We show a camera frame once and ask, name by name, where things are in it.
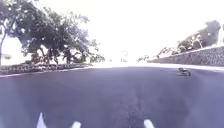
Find dark asphalt road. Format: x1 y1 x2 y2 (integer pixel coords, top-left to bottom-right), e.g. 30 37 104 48
0 65 224 128

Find bushes on slope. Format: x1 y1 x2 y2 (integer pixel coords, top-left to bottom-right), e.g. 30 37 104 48
155 19 223 60

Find low hedge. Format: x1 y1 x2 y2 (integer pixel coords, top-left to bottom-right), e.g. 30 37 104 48
0 62 94 76

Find small dark object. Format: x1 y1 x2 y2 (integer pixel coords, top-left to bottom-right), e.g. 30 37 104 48
177 67 192 77

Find stone retaining wall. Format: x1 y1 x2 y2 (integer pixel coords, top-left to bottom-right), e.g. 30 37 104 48
147 45 224 67

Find robot's own part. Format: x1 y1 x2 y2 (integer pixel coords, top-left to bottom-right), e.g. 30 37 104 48
143 118 156 128
71 120 82 128

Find row of trees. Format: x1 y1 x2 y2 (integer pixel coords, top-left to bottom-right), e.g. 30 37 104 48
0 0 106 66

